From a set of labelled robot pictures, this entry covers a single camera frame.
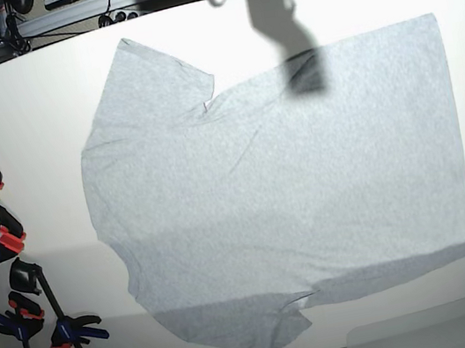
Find grey T-shirt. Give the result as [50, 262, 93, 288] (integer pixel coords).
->
[81, 14, 465, 348]

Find lower blue red bar clamp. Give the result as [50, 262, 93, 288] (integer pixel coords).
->
[0, 291, 45, 348]

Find long black bar clamp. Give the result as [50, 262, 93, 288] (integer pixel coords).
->
[9, 258, 110, 348]

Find black cables at top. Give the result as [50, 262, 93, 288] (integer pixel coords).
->
[93, 0, 145, 28]

